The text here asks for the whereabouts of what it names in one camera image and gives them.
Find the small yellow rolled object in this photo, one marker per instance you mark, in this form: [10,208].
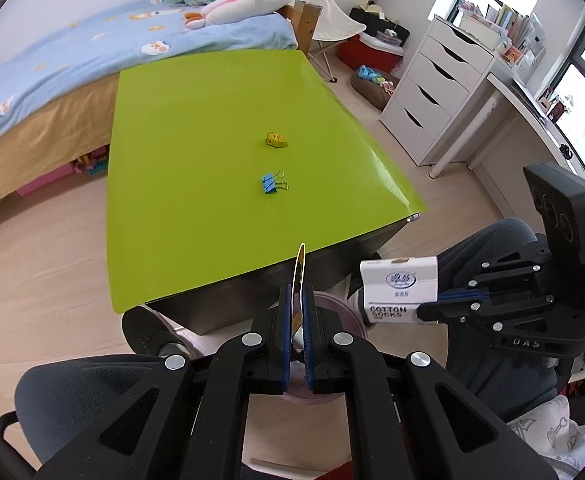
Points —
[276,140]

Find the white drawer cabinet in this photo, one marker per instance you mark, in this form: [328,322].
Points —
[422,105]

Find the pink storage box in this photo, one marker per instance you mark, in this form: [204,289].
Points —
[47,180]

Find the white pink plush toy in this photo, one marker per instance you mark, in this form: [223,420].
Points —
[242,2]

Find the blue printed blanket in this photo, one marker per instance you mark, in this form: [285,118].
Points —
[72,60]

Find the row of books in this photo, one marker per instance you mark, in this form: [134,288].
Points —
[502,20]

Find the wooden bed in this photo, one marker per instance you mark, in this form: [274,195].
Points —
[32,135]

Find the brown pet bed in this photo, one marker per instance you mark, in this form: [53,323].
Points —
[367,92]

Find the printed paper card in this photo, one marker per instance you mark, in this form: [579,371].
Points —
[300,265]

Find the black bag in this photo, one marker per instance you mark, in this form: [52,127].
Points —
[377,24]

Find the person's left shoe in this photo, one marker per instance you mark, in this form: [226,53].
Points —
[142,330]

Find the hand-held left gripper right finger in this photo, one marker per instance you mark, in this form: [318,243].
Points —
[307,345]

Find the red box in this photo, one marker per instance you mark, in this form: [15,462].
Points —
[362,52]

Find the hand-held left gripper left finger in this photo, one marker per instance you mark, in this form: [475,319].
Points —
[286,340]

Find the person's left leg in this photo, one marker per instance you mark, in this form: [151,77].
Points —
[97,395]

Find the white sock box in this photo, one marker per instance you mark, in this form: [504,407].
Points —
[397,275]

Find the small binder clip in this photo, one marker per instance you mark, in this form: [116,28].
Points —
[270,184]

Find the colourful toy blocks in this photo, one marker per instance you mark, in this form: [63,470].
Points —
[92,162]

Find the white desk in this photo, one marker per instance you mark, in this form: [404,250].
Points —
[522,120]

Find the white storage basket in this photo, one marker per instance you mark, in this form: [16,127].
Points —
[524,62]

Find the blue soft toy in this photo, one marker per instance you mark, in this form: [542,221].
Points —
[370,74]

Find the beige hat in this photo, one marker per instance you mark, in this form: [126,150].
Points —
[370,8]

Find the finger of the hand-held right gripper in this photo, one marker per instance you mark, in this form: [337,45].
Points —
[497,310]
[502,272]

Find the white folding chair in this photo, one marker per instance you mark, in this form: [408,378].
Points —
[327,17]

